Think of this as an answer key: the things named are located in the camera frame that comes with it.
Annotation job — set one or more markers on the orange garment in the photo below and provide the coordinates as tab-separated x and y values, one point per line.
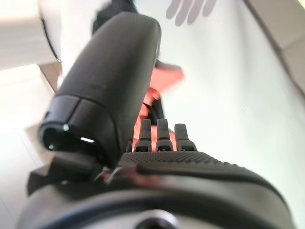
166	76

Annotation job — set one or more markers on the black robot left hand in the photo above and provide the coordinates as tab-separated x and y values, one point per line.
107	71

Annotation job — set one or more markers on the black garment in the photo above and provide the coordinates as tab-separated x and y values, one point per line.
112	9

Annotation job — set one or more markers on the white duvet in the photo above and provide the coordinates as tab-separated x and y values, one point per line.
71	23

